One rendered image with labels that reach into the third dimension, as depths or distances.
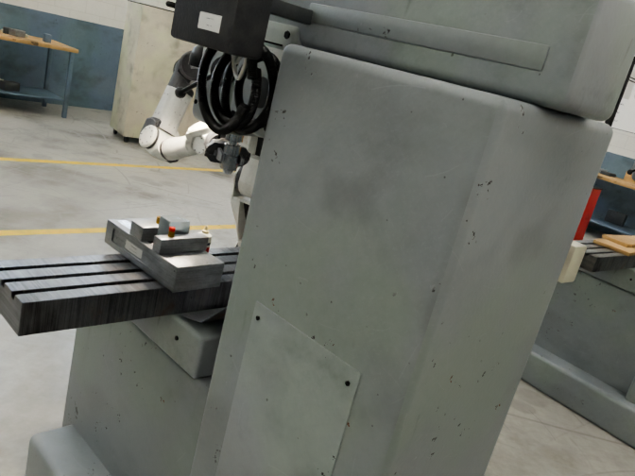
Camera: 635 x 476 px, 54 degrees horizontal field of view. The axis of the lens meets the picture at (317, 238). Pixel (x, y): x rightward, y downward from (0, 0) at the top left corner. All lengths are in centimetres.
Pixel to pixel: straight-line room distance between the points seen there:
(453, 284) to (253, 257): 46
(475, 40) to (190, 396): 109
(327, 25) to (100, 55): 859
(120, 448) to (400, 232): 128
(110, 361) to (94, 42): 804
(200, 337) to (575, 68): 103
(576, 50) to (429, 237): 36
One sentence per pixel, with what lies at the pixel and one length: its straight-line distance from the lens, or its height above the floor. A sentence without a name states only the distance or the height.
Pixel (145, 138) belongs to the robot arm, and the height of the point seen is 117.
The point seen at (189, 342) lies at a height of 80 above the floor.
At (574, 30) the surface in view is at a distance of 105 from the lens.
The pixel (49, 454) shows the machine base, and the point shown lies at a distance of 220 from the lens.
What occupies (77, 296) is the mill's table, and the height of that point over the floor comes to 91.
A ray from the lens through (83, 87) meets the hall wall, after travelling 982.
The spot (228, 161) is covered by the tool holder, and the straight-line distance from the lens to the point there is 170.
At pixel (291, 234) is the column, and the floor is 122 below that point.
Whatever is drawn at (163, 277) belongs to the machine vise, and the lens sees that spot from 162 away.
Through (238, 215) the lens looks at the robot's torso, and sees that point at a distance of 255.
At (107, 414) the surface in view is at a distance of 208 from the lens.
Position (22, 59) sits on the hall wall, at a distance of 945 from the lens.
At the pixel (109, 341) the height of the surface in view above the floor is 59.
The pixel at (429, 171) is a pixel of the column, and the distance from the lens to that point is 100.
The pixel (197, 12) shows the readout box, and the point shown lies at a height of 157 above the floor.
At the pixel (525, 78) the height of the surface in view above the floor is 159.
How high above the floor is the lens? 155
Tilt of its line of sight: 16 degrees down
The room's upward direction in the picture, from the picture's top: 14 degrees clockwise
